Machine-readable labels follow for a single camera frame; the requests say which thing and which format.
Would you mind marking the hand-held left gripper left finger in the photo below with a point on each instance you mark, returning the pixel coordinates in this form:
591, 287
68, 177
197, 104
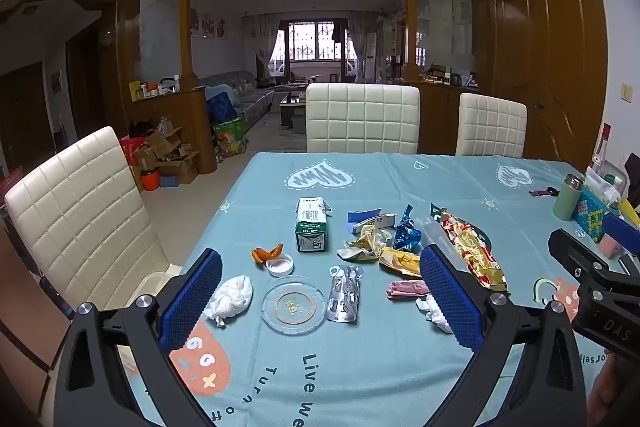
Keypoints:
192, 302

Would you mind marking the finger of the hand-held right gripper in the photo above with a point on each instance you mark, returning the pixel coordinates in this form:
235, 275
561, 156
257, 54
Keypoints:
575, 254
622, 232

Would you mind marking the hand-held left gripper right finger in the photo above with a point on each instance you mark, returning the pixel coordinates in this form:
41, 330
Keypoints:
450, 302

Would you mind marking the small white tissue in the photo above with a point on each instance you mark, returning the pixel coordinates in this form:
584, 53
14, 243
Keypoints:
435, 312

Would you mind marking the large white tissue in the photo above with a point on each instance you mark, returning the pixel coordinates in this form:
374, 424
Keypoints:
230, 299

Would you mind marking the pink wrapper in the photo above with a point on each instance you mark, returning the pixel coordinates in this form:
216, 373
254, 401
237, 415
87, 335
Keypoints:
405, 289

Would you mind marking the red and gold snack bag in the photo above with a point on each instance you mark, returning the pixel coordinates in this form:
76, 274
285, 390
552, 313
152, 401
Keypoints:
472, 252

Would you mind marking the blue foil wrapper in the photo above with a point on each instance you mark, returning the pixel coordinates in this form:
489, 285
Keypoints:
406, 232

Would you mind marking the orange peel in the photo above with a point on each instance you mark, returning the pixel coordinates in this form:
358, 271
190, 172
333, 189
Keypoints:
262, 254

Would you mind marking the white round lid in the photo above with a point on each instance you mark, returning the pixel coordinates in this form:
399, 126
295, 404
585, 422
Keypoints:
280, 265

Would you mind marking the clear glass ashtray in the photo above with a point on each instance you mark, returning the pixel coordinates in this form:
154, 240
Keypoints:
293, 304

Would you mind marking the gold and white wrapper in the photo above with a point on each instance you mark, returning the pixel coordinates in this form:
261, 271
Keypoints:
365, 244

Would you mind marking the silver blister pack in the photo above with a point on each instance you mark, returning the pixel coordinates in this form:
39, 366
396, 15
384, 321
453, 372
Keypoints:
344, 294

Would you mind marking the blue and white wrapper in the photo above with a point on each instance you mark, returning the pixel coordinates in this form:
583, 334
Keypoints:
367, 218

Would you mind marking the green and white milk carton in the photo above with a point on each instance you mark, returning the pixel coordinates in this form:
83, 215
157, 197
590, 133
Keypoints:
311, 227

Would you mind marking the person's right hand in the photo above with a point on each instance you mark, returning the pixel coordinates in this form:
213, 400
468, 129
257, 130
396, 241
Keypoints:
612, 392

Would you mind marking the pink box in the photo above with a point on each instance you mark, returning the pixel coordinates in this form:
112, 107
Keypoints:
611, 244

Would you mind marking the colourful beaded box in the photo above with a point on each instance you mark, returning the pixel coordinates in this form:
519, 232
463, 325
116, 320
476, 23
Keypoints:
592, 212

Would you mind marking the green thermos bottle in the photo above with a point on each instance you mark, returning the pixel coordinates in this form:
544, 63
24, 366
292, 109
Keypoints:
567, 202

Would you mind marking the small dark key bundle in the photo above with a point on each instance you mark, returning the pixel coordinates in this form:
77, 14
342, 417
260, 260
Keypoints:
542, 193

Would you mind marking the bottle with red cap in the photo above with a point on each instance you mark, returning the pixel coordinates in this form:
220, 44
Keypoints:
601, 152

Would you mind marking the light blue printed tablecloth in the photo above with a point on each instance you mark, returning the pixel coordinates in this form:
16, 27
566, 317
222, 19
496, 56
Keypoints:
380, 357

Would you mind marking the orange bucket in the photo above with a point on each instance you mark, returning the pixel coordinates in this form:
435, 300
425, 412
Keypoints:
151, 181

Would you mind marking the pile of cardboard boxes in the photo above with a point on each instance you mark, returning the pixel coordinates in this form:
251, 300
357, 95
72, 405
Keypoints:
172, 157

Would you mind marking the cream quilted dining chair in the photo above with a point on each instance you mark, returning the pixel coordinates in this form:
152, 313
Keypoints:
490, 127
362, 119
75, 207

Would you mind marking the brown wooden cabinet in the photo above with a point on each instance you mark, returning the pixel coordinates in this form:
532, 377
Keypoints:
25, 307

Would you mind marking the colourful shopping bag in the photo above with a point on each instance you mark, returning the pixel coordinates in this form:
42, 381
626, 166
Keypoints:
229, 137

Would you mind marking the wooden partition counter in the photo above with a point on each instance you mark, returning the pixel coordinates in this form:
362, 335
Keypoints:
190, 122

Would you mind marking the brown wooden double door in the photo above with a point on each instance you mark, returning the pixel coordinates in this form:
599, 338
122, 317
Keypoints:
550, 67

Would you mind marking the blue bag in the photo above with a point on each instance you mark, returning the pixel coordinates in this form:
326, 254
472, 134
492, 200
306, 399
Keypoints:
220, 107

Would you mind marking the grey sofa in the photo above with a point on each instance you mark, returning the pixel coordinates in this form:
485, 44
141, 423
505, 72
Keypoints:
250, 99

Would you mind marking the row of bottles and boxes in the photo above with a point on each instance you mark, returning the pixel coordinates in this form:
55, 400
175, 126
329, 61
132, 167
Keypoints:
152, 89

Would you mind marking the dark coffee table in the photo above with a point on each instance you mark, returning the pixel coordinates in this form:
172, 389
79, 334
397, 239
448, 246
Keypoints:
292, 107

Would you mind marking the dark wooden door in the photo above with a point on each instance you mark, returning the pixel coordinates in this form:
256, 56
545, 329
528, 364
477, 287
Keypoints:
22, 117

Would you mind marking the white standing air conditioner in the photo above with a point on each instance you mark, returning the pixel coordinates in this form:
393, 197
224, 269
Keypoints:
370, 57

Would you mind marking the barred window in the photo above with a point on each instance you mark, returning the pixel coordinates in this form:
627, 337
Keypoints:
315, 42

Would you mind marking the wall switch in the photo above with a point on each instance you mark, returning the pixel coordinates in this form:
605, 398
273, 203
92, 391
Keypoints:
625, 92

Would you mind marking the wall pictures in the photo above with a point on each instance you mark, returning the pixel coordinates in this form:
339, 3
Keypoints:
207, 26

